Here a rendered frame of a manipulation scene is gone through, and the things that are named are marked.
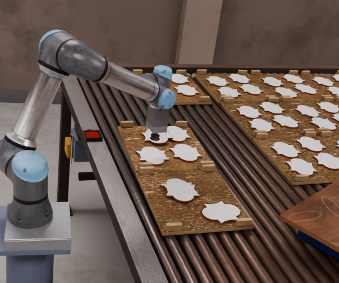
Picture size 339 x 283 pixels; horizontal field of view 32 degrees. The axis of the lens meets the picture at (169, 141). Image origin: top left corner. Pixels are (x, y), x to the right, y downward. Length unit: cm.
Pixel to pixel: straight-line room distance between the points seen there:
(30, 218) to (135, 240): 36
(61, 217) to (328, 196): 98
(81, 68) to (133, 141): 76
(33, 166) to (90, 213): 182
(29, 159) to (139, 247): 47
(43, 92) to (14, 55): 302
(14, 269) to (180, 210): 63
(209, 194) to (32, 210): 69
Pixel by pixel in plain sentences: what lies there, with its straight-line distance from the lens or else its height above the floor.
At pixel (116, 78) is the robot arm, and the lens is 200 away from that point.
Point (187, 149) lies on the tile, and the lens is 258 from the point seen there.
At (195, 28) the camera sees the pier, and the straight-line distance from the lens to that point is 497.
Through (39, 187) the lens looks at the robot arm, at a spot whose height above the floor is 106.
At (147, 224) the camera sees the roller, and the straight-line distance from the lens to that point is 211.
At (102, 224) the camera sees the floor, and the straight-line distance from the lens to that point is 367.
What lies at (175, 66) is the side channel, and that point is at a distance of 355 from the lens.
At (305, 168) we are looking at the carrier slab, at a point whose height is 95.
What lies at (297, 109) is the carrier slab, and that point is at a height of 95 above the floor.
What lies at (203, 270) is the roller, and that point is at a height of 92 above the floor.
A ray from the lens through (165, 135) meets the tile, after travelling 265.
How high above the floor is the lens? 213
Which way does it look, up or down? 27 degrees down
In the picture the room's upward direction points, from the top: 8 degrees clockwise
